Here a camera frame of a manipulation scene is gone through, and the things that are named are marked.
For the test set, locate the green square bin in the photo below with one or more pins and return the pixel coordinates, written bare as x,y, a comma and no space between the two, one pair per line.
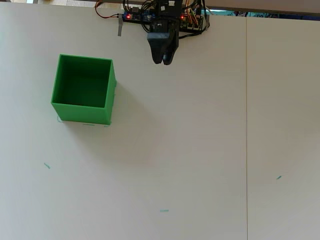
82,115

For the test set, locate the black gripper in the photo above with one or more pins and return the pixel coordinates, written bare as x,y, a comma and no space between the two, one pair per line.
162,26

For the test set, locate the black base with circuit boards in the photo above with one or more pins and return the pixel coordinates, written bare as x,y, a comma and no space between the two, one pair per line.
135,17

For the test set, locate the grey tape strip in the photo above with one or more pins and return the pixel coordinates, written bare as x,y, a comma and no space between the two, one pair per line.
120,26

